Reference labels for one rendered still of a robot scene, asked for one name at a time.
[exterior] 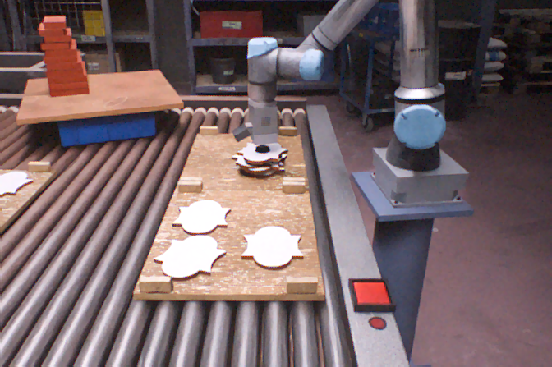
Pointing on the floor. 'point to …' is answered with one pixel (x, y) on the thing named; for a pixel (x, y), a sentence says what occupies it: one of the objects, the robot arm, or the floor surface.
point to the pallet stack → (525, 49)
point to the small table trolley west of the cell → (353, 98)
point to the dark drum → (457, 63)
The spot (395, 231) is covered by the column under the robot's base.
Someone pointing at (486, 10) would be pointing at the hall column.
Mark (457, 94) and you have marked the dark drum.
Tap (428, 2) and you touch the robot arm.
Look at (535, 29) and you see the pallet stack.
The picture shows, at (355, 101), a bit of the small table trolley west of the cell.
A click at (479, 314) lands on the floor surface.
